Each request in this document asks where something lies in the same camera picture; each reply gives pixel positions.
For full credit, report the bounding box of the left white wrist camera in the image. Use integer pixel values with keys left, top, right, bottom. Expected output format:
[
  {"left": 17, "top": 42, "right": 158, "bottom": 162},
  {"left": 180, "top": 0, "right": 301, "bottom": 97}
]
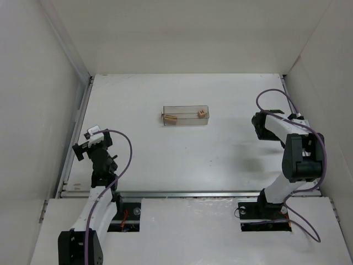
[{"left": 84, "top": 125, "right": 104, "bottom": 148}]

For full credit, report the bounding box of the dark striped wood block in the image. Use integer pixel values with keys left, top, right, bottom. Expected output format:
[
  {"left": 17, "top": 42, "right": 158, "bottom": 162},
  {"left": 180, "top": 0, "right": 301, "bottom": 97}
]
[{"left": 164, "top": 115, "right": 178, "bottom": 123}]

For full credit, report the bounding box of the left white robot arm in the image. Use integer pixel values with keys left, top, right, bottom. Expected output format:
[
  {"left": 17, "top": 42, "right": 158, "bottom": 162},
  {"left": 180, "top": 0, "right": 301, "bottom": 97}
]
[{"left": 58, "top": 126, "right": 117, "bottom": 264}]

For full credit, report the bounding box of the clear plastic drawer box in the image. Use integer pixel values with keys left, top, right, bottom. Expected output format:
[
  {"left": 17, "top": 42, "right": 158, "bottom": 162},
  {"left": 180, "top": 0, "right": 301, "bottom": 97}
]
[{"left": 161, "top": 105, "right": 210, "bottom": 126}]

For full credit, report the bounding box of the wood cube with letter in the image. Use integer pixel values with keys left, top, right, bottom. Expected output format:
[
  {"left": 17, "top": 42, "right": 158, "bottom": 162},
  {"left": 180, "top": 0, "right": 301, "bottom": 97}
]
[{"left": 197, "top": 110, "right": 207, "bottom": 119}]

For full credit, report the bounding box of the purple cable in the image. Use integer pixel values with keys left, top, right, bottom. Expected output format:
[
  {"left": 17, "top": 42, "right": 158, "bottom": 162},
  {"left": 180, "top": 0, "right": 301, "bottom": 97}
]
[
  {"left": 255, "top": 88, "right": 328, "bottom": 243},
  {"left": 84, "top": 129, "right": 133, "bottom": 265}
]

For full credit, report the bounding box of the aluminium front rail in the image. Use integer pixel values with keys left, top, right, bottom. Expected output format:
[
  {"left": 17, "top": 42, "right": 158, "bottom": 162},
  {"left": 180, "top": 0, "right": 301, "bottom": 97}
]
[{"left": 59, "top": 190, "right": 322, "bottom": 198}]

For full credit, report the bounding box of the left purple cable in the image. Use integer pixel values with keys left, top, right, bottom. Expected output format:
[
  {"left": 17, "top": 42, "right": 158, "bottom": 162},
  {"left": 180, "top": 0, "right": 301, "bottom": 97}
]
[{"left": 84, "top": 129, "right": 133, "bottom": 265}]

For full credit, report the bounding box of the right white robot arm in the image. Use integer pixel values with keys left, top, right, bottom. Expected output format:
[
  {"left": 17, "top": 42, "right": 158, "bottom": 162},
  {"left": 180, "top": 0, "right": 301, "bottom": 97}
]
[{"left": 252, "top": 110, "right": 324, "bottom": 219}]

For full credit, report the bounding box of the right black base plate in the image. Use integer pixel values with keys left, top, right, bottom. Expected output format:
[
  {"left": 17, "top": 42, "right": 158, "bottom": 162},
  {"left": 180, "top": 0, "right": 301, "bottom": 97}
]
[{"left": 234, "top": 201, "right": 292, "bottom": 232}]

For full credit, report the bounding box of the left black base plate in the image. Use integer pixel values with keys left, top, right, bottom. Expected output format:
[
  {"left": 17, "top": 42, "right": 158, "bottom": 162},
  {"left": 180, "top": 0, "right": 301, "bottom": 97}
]
[{"left": 108, "top": 202, "right": 141, "bottom": 232}]

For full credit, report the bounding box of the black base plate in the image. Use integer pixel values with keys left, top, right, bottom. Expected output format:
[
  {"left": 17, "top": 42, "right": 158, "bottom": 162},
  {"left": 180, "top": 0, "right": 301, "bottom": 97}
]
[
  {"left": 108, "top": 202, "right": 141, "bottom": 232},
  {"left": 234, "top": 201, "right": 292, "bottom": 232}
]

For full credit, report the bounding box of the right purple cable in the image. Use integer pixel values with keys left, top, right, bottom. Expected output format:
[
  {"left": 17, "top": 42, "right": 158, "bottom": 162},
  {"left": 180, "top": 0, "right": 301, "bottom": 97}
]
[{"left": 255, "top": 88, "right": 328, "bottom": 243}]

